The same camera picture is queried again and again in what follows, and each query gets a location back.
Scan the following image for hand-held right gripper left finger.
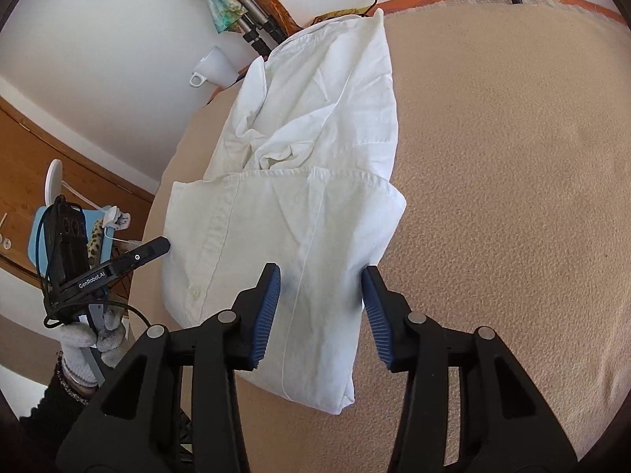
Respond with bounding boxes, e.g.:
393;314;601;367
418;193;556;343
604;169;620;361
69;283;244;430
56;262;283;473

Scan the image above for leopard print cushion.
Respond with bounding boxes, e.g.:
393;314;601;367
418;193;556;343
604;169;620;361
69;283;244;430
86;222;106;262

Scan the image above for white shirt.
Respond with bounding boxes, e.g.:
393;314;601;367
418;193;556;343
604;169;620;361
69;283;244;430
162;8;407;415

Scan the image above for white cup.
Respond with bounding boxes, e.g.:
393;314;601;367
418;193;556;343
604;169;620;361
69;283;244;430
190;46;242;89

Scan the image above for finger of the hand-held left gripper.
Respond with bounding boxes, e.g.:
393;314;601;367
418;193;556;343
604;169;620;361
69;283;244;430
116;236;172;275

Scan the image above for person's left forearm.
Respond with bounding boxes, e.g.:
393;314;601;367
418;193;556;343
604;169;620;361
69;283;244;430
17;352;102;454

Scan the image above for grey tripod legs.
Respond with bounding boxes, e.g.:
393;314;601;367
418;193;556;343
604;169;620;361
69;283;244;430
197;0;291;57

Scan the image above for person's left hand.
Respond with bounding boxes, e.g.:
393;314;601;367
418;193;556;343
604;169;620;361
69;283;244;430
58;309;131;388

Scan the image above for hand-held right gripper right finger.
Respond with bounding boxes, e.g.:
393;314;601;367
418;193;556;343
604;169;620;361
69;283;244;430
361;265;579;473

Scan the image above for white charger plug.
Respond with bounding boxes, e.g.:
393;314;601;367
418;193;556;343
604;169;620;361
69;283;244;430
102;206;131;231

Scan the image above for light blue chair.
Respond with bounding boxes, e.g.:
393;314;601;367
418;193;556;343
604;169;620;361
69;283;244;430
32;206;119;277

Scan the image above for beige blanket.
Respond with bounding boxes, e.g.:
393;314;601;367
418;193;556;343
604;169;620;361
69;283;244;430
131;0;631;473

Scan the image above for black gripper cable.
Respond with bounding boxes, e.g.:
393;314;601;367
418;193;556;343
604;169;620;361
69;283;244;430
43;302;153;331

